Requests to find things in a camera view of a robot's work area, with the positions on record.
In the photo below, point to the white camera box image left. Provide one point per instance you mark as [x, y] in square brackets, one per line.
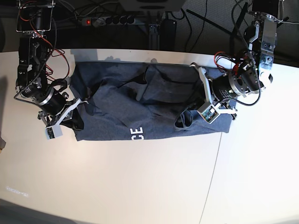
[54, 131]

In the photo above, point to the white camera box image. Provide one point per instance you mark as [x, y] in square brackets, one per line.
[208, 112]
[54, 131]

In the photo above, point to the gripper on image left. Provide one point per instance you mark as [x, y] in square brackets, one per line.
[63, 112]

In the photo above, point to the black power adapter box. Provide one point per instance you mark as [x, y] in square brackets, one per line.
[167, 35]

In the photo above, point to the power strip with red switch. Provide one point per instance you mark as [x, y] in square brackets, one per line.
[106, 21]

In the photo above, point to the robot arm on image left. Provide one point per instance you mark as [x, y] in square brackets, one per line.
[34, 77]

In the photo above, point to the black tripod stand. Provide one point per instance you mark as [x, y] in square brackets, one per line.
[212, 27]

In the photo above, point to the aluminium frame post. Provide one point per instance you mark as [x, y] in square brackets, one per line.
[154, 21]

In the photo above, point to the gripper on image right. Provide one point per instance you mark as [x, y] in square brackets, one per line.
[229, 87]

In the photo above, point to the blue T-shirt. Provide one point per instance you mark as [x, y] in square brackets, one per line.
[140, 101]

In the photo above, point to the white camera box image right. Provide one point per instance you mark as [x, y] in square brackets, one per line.
[208, 112]

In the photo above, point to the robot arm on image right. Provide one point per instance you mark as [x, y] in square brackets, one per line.
[260, 39]

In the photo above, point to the small object at table edge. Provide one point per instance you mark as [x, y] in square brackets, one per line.
[2, 143]

